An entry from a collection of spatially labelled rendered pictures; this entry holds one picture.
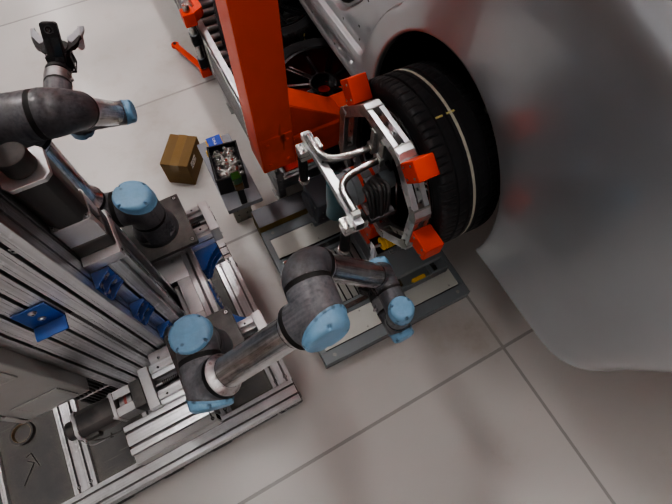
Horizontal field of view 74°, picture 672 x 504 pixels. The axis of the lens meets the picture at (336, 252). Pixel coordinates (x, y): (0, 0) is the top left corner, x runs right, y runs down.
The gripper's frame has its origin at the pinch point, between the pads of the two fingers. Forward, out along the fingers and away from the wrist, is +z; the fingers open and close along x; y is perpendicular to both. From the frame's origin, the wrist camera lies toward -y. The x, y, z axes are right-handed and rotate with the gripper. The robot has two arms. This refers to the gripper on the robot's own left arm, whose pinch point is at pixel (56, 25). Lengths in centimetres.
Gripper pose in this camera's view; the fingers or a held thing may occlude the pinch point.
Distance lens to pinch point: 182.6
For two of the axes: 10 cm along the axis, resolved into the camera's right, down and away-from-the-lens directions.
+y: -1.3, 4.7, 8.8
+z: -2.5, -8.7, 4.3
